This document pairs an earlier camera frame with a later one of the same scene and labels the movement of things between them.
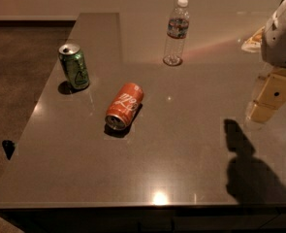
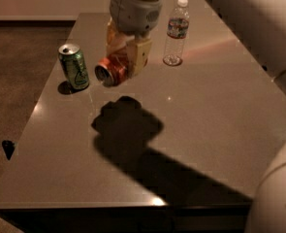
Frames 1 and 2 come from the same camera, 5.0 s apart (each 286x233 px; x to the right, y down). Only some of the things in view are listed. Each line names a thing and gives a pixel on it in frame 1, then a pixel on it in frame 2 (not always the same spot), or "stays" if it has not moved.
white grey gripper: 279,42 to 134,15
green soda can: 75,65 stays
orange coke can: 123,105 to 112,70
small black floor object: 9,148 stays
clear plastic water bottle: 177,28 stays
